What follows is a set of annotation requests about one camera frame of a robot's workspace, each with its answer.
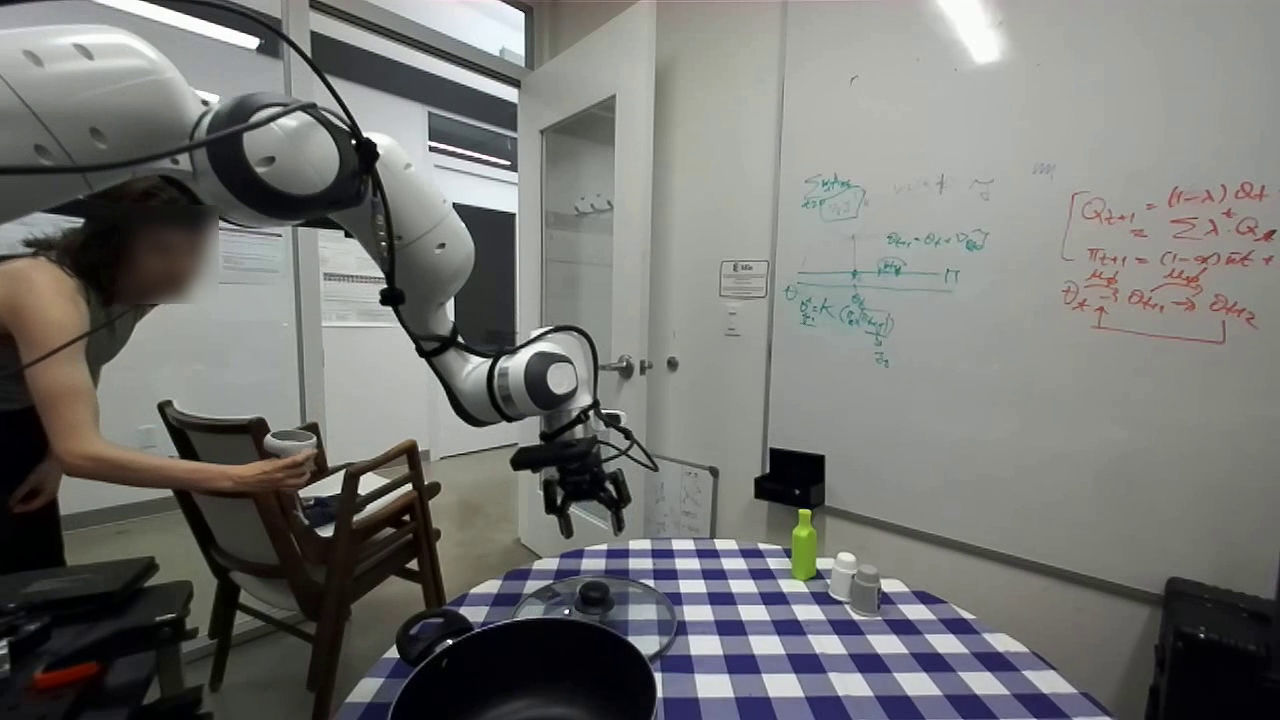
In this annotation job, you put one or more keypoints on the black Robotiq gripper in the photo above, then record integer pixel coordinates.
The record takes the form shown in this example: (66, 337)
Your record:
(582, 464)

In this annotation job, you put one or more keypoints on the glass lid with black knob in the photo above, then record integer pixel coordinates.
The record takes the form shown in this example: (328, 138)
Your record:
(643, 616)

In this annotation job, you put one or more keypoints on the white cup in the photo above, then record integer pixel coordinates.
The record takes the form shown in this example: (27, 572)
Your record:
(290, 441)

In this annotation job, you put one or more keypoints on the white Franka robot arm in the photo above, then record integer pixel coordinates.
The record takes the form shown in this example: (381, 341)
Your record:
(426, 254)

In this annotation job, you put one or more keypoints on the bare woman's hand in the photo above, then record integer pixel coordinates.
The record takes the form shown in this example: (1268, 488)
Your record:
(280, 472)
(35, 488)

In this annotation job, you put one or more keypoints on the small leaning whiteboard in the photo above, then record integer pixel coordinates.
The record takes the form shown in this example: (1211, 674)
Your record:
(684, 500)

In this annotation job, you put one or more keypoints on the metal door lever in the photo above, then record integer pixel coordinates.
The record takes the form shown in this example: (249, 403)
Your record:
(623, 367)

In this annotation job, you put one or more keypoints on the green plastic bottle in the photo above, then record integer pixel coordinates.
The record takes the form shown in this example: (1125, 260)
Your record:
(800, 548)

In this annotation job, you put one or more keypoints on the white background door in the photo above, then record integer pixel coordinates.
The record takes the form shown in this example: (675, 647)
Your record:
(498, 265)

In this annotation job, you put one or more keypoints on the white shaker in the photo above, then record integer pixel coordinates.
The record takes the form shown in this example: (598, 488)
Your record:
(840, 576)

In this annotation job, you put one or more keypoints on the blue white checked tablecloth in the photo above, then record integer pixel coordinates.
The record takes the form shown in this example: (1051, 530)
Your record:
(824, 655)

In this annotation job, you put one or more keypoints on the dark wooden armchair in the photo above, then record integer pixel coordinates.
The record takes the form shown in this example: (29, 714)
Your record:
(304, 552)
(223, 438)

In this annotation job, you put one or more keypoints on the grey shaker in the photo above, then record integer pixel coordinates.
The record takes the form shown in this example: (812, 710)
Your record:
(864, 589)

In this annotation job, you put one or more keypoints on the white door with glass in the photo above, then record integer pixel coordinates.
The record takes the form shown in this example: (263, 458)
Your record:
(528, 203)

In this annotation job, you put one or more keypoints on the black flat case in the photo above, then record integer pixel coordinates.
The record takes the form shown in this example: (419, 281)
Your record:
(73, 584)

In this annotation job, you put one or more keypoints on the woman in grey top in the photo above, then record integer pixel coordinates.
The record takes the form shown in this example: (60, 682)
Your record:
(52, 403)

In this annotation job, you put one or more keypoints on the ceiling strip light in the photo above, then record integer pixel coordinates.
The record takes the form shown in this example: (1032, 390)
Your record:
(181, 23)

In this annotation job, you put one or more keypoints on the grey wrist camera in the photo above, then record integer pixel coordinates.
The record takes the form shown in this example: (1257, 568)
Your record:
(528, 458)

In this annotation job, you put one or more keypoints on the black wall box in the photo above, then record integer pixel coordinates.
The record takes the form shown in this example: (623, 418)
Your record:
(789, 478)

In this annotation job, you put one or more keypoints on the small paper wall sign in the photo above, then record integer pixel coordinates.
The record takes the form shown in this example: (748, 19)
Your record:
(742, 276)

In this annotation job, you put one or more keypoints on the large wall whiteboard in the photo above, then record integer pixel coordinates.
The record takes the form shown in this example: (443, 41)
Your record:
(1002, 425)

